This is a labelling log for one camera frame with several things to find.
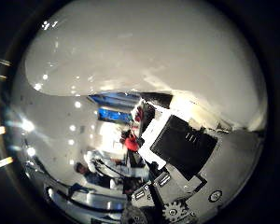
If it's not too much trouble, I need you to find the white desk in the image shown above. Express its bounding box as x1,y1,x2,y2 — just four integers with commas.
83,150,150,181

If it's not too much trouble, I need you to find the red and white bundle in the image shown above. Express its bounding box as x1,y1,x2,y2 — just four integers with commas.
132,105,145,124

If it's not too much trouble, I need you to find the blue wall screen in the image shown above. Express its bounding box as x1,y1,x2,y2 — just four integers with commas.
97,106,133,125

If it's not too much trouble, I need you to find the seated person in dark clothes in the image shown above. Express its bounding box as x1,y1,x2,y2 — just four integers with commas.
74,161,113,189

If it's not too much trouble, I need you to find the person in red shirt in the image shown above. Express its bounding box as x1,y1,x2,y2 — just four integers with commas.
119,130,142,153

